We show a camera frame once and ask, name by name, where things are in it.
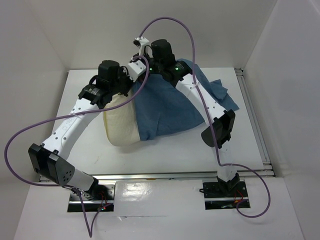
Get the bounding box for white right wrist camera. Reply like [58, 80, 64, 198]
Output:
[132, 36, 151, 57]

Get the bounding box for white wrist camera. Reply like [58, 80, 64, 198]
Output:
[126, 60, 147, 82]
[132, 36, 151, 57]

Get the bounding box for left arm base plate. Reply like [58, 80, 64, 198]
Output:
[67, 182, 116, 213]

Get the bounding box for cream quilted pillow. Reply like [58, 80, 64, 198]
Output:
[103, 100, 140, 147]

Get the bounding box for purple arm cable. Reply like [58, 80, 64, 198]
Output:
[4, 56, 151, 238]
[138, 17, 272, 219]

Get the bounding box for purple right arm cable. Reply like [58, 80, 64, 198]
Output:
[138, 17, 272, 219]

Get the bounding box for blue fabric pillowcase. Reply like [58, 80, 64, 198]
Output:
[131, 64, 240, 141]

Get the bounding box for aluminium table edge rail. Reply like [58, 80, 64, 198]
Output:
[39, 169, 276, 183]

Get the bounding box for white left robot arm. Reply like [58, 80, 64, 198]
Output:
[28, 60, 134, 200]

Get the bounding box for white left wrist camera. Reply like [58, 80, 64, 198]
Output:
[126, 60, 147, 82]

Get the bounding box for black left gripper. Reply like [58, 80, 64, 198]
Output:
[110, 66, 139, 97]

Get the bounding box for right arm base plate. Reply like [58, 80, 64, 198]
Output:
[199, 181, 251, 210]

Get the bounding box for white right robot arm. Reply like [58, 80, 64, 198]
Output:
[127, 36, 240, 196]

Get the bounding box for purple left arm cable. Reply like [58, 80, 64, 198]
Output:
[4, 56, 151, 238]

